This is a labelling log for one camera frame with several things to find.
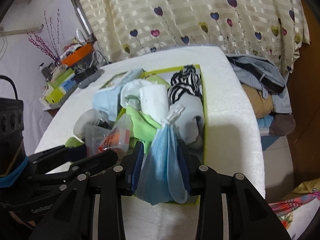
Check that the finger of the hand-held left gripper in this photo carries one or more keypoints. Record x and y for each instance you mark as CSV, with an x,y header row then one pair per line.
x,y
100,158
75,152

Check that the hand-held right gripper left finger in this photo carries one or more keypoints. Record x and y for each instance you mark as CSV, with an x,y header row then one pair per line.
x,y
138,170

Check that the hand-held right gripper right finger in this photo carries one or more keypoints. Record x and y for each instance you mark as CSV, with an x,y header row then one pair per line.
x,y
183,172

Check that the red white plastic packet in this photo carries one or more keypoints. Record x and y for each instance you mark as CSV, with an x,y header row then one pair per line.
x,y
112,140

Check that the blue face mask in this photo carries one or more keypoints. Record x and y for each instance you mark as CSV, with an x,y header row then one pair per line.
x,y
162,160

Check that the green printed cloth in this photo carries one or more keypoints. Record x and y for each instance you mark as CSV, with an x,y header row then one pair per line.
x,y
142,127

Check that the lime green cardboard box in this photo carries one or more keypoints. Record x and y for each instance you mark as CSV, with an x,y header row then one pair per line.
x,y
204,135

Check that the grey blue cloth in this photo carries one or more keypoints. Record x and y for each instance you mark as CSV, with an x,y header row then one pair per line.
x,y
190,115

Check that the white towel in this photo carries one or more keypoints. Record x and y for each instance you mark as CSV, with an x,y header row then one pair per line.
x,y
155,102

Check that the black white striped cloth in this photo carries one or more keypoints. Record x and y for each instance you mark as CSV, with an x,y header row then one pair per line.
x,y
185,85

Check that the green glass cream jar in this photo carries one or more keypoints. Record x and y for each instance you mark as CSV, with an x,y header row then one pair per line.
x,y
73,142

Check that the dark jar with frosted lid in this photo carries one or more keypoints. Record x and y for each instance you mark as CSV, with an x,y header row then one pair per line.
x,y
86,121

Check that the lime green storage box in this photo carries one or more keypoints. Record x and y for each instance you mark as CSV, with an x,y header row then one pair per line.
x,y
56,97

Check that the light blue wipes pack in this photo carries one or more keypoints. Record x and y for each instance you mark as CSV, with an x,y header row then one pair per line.
x,y
105,102

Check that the glass jar with dark lid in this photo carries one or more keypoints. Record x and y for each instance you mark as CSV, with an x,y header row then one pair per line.
x,y
46,72

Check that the blue tissue pack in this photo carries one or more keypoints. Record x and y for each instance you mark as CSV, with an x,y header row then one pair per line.
x,y
67,84

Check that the green white flat box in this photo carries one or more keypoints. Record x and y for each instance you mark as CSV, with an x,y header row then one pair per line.
x,y
63,76

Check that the grey black headset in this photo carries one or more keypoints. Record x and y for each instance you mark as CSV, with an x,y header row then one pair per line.
x,y
87,80

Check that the purple dried branches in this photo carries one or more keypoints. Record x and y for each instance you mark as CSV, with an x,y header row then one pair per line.
x,y
43,46

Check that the light blue folded cloth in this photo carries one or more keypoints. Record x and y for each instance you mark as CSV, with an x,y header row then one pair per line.
x,y
262,123

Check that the orange tray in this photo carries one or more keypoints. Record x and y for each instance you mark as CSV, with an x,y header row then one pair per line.
x,y
77,53

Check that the pile of small packets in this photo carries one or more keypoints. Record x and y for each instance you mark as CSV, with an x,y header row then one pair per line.
x,y
75,46

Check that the tan cloth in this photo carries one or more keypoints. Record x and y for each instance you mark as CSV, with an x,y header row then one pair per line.
x,y
257,102

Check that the brown sock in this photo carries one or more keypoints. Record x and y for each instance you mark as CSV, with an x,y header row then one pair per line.
x,y
282,125

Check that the colourful printed blanket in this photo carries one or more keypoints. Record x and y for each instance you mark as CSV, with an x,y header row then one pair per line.
x,y
287,210

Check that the black belt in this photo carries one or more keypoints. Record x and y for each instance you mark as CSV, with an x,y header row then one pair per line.
x,y
272,85

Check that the heart print curtain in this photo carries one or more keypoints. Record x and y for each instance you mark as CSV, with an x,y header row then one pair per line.
x,y
187,12

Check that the metal window frame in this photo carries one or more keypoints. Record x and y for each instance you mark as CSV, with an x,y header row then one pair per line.
x,y
81,15

